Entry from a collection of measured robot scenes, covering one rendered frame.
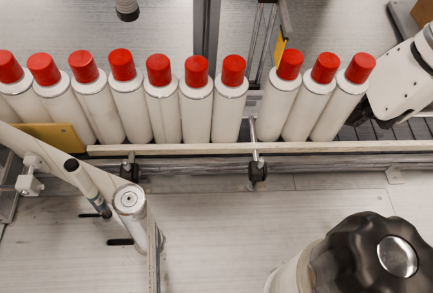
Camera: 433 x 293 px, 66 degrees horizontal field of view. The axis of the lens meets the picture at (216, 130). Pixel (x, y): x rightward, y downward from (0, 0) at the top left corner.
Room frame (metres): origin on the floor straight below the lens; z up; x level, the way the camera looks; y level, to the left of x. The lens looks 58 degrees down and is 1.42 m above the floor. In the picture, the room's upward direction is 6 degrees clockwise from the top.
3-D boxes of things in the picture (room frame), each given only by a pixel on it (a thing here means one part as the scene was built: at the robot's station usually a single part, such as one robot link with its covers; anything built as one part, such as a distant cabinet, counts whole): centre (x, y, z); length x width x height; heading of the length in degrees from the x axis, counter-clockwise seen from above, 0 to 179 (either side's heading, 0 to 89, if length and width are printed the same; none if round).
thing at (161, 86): (0.31, 0.09, 0.98); 0.05 x 0.05 x 0.20
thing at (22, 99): (0.29, 0.29, 0.98); 0.05 x 0.05 x 0.20
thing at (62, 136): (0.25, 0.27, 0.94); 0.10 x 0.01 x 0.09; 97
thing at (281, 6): (0.38, -0.06, 1.05); 0.10 x 0.04 x 0.33; 7
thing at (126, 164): (0.24, 0.14, 0.89); 0.06 x 0.03 x 0.12; 7
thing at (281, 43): (0.35, -0.08, 1.09); 0.03 x 0.01 x 0.06; 7
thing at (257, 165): (0.25, -0.08, 0.89); 0.03 x 0.03 x 0.12; 7
